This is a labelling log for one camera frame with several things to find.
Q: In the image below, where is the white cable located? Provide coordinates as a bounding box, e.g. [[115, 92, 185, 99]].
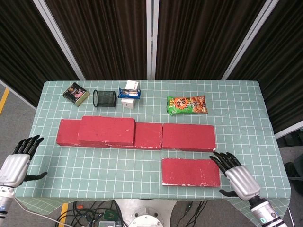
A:
[[13, 196, 71, 227]]

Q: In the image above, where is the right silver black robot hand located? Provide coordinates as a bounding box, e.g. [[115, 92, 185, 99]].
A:
[[209, 151, 261, 201]]

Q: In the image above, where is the black cable bundle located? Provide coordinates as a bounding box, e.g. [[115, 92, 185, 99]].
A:
[[56, 201, 124, 227], [182, 200, 209, 227]]

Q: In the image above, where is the dark ribbed partition panel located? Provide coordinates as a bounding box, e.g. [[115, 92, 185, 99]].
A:
[[0, 0, 80, 107], [155, 0, 267, 80], [45, 0, 148, 81], [227, 0, 303, 134]]

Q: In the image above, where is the red brick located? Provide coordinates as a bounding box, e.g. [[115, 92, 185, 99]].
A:
[[161, 123, 217, 153], [161, 157, 221, 188], [77, 115, 136, 147], [55, 119, 110, 148], [108, 122, 163, 151]]

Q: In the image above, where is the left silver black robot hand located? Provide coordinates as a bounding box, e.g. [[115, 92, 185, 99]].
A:
[[0, 134, 48, 189]]

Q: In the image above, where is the silver partition post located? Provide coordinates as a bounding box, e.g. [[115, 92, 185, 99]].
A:
[[146, 0, 160, 80], [221, 0, 280, 80], [32, 0, 86, 81]]

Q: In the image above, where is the blue cookie packet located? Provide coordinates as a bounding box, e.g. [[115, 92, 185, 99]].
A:
[[117, 87, 142, 100]]

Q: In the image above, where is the black mesh pen holder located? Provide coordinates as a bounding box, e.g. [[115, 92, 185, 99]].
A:
[[92, 89, 117, 108]]

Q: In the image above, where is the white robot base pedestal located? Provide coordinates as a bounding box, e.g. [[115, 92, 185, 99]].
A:
[[115, 198, 177, 227]]

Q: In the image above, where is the green checked tablecloth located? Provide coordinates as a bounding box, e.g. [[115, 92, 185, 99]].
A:
[[11, 80, 292, 227]]

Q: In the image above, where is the green orange snack bag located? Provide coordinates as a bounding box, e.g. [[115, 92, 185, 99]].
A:
[[167, 95, 209, 117]]

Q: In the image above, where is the black luncheon meat can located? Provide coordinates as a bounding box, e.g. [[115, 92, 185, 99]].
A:
[[62, 82, 90, 107]]

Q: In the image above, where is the white carton box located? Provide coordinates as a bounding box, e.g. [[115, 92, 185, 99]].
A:
[[121, 79, 140, 109]]

